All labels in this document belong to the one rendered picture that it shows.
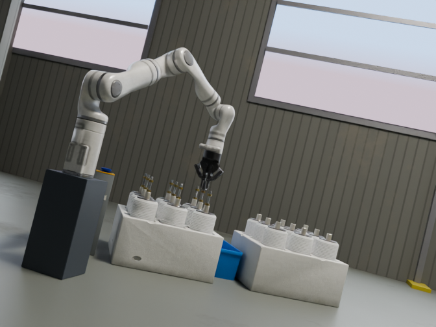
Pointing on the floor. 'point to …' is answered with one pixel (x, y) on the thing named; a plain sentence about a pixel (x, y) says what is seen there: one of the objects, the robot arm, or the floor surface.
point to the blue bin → (228, 261)
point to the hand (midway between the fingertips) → (204, 185)
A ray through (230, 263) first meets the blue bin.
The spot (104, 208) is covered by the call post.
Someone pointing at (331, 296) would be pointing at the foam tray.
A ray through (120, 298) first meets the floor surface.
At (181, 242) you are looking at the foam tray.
